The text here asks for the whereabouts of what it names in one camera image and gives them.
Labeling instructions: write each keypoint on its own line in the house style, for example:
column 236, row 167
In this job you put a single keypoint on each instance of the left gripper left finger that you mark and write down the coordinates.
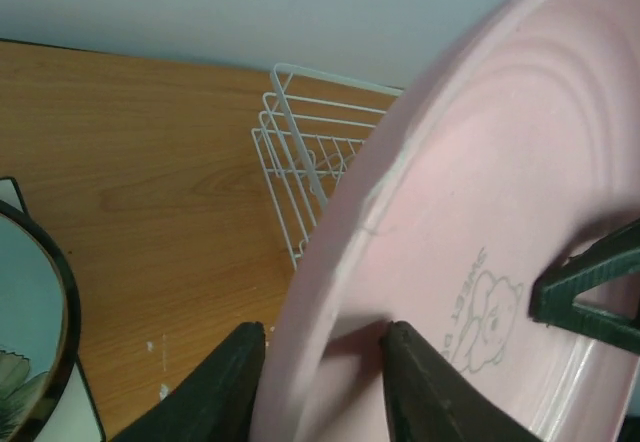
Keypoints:
column 215, row 402

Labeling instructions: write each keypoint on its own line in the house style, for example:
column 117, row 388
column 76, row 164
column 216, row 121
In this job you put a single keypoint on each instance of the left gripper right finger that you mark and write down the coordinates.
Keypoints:
column 426, row 399

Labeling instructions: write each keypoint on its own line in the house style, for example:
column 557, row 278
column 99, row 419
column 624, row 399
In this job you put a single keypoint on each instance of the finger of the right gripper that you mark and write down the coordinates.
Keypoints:
column 575, row 295

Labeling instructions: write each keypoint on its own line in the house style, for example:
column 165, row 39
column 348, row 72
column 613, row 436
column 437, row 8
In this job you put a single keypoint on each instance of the pink round plate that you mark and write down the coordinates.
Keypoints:
column 517, row 150

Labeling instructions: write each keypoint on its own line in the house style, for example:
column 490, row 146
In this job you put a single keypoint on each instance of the white wire dish rack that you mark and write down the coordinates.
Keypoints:
column 311, row 127

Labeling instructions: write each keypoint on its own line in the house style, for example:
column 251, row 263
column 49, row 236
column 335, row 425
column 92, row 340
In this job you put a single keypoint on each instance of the white square plate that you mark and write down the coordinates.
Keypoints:
column 82, row 402

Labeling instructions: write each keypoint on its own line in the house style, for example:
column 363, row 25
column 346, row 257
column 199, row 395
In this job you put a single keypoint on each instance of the black round plate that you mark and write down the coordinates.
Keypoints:
column 35, row 337

